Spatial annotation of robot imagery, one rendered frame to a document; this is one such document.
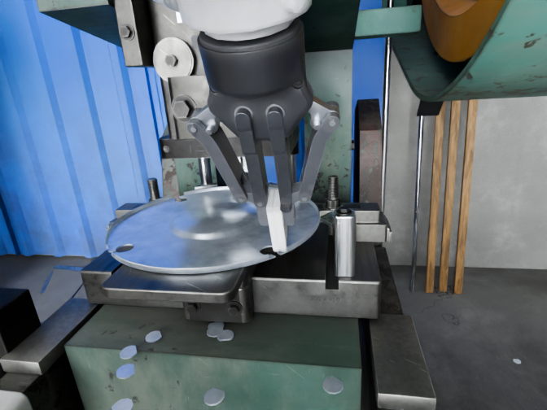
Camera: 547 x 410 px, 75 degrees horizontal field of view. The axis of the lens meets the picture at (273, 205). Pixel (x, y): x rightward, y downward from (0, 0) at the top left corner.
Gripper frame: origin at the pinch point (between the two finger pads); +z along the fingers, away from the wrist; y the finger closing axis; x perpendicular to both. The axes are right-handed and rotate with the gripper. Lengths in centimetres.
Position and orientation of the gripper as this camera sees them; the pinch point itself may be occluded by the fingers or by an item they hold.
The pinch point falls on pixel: (277, 221)
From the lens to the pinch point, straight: 39.0
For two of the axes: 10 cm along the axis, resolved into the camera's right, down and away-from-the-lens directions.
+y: 9.9, -0.1, -1.4
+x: 1.0, -7.1, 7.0
